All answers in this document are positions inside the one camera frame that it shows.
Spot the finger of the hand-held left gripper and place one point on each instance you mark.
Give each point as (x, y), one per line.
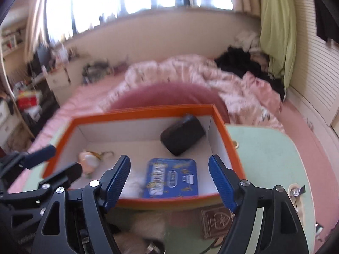
(70, 173)
(39, 155)

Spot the black clothes pile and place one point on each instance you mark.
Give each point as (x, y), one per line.
(235, 60)

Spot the white slatted closet door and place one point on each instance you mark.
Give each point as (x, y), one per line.
(315, 71)

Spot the green desktop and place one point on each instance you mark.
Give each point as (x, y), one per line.
(264, 158)

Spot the white wall shelf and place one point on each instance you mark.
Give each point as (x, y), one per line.
(10, 42)

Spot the white drawer cabinet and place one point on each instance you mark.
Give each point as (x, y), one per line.
(59, 79)

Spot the dark pink round cushion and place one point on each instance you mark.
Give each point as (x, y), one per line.
(169, 95)

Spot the dark clutter pile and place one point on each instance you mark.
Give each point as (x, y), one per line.
(96, 68)

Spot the brown card box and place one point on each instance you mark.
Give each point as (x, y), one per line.
(214, 222)

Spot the green curtain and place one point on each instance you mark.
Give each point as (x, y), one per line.
(278, 31)

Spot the blue tin case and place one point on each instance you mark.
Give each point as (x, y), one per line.
(172, 177)

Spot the orange cardboard box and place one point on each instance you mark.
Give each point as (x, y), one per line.
(127, 137)

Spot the white clothes pile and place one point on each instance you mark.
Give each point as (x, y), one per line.
(247, 39)

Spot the red packet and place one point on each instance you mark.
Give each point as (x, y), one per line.
(27, 100)

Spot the pink ruffled blanket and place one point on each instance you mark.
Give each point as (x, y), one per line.
(185, 68)

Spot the window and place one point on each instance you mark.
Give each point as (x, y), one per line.
(106, 0)

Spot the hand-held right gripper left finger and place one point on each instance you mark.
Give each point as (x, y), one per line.
(116, 182)

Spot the black monitor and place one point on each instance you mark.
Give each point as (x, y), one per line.
(43, 57)

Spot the black binder clip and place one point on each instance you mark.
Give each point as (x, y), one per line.
(297, 190)

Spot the white drawer unit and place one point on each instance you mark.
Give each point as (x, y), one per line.
(8, 121)

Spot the large white fluffy pompom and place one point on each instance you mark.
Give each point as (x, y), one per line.
(144, 225)

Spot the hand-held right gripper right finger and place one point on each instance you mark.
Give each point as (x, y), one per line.
(221, 180)

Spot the black hanging garment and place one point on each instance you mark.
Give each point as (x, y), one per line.
(328, 18)

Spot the small white fluffy pompom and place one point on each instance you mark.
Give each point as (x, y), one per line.
(133, 186)

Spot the black pouch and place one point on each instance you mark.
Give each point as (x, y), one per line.
(182, 135)

